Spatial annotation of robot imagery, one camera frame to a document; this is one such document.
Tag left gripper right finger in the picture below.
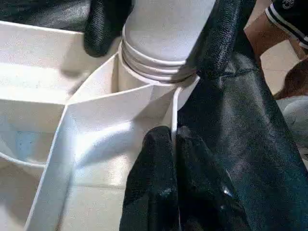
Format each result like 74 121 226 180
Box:
174 126 252 231

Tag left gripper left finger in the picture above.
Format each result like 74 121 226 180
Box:
119 126 180 231

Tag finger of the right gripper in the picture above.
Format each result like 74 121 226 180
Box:
185 0 258 80
83 0 135 58

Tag white plastic table leg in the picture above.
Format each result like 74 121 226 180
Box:
117 0 218 83

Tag white plastic table top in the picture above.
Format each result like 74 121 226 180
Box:
0 19 201 231

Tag black plastic mat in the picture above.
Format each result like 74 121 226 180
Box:
0 0 308 231

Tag dark striped shorts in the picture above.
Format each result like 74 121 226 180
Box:
264 0 308 50

